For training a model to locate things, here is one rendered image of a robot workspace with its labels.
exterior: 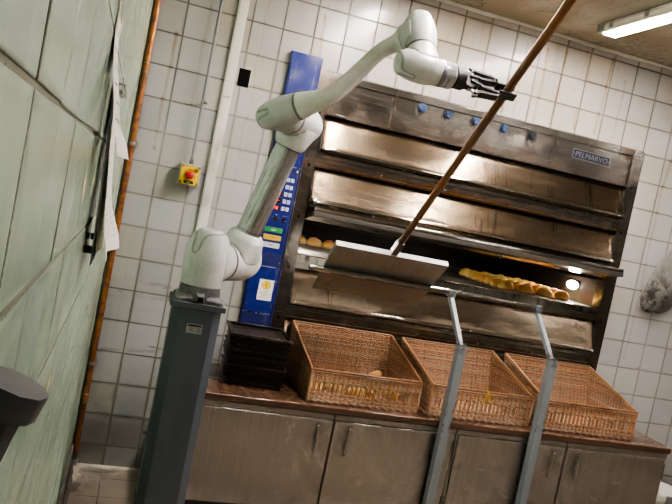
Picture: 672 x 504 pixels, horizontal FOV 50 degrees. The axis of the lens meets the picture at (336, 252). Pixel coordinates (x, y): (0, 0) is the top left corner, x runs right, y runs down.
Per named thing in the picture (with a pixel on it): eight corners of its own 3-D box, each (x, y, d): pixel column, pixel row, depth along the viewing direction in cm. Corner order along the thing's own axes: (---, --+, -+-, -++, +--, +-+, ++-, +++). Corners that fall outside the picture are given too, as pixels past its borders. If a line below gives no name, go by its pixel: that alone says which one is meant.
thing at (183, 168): (176, 183, 346) (179, 162, 345) (197, 187, 349) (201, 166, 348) (176, 183, 339) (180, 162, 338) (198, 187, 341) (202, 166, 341)
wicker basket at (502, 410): (389, 386, 383) (400, 335, 382) (482, 398, 400) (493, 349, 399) (426, 416, 337) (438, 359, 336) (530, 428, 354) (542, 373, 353)
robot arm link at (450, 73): (433, 91, 246) (449, 96, 247) (445, 71, 239) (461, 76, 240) (431, 73, 251) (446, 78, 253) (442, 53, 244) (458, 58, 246)
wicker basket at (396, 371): (280, 371, 367) (290, 318, 365) (382, 384, 384) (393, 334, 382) (304, 401, 320) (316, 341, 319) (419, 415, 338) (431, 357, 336)
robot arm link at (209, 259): (170, 280, 272) (181, 222, 270) (199, 280, 288) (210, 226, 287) (204, 290, 265) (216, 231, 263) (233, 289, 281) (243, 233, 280)
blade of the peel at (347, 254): (448, 266, 335) (448, 261, 337) (336, 245, 320) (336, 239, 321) (416, 305, 363) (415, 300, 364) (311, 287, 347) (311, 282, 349)
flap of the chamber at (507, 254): (313, 215, 350) (303, 219, 369) (623, 277, 399) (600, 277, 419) (314, 210, 350) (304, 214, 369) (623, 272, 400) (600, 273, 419)
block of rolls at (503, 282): (456, 274, 472) (458, 266, 471) (520, 286, 485) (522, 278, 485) (501, 289, 413) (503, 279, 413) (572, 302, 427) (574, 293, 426)
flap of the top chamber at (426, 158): (319, 152, 362) (323, 116, 367) (619, 219, 411) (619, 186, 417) (322, 148, 358) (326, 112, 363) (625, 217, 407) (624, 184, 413)
